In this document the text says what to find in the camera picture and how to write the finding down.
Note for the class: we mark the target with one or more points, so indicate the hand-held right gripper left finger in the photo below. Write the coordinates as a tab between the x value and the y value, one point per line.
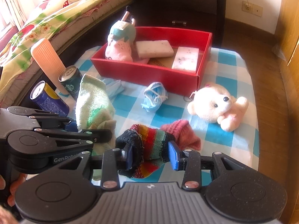
129	157

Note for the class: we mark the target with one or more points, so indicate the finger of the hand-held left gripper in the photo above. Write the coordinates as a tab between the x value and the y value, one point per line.
46	116
93	135

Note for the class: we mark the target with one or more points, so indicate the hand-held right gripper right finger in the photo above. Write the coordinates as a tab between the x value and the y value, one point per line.
174	156

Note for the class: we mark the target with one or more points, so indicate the rainbow striped sock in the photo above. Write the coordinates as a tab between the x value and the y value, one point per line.
151	142

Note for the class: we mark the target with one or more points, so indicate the light green towel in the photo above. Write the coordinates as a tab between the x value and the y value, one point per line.
93	100

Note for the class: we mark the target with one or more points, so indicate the red cardboard box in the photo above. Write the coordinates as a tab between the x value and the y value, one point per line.
144	74

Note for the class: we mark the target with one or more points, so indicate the pink plush doll teal hat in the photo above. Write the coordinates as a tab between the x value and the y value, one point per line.
119	44

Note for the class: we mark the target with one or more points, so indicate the white speckled sponge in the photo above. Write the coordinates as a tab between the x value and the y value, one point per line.
154	49
185	59

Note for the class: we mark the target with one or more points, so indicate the person's left hand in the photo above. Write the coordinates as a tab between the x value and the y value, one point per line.
16	186

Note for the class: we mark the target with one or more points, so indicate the blue yellow drink can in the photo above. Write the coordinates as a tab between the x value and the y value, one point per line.
49	100

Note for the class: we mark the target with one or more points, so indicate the pink knitted sock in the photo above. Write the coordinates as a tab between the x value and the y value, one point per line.
186	133

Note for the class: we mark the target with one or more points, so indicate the green drink can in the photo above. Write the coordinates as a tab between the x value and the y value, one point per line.
72	86

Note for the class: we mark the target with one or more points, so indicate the flat blue face mask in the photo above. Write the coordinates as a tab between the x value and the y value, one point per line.
114	87

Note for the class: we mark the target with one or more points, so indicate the orange ribbed bottle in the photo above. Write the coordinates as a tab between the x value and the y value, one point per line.
46	58

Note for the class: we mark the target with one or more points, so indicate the crumpled blue face mask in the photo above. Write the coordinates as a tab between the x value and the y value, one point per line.
153	98

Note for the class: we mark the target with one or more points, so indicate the white teddy bear plush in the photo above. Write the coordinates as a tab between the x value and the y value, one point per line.
210	105

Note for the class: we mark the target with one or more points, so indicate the floral quilt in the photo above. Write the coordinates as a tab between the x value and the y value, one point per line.
58	16

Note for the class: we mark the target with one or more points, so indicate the blue white checkered tablecloth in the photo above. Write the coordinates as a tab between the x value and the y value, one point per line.
222	63

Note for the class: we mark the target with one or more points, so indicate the bed mattress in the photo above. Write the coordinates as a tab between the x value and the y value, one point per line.
93	16

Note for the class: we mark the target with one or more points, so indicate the white curtain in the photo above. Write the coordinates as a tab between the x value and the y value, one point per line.
14	7

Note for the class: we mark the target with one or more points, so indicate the dark wooden nightstand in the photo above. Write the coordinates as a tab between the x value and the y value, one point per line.
186	9

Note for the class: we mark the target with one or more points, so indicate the clear plastic scrap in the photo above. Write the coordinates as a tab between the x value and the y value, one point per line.
278	51

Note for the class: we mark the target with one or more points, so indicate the wooden wardrobe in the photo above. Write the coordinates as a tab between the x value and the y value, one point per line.
289	39

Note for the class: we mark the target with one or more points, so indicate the beige wall outlet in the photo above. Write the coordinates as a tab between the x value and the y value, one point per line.
252	8

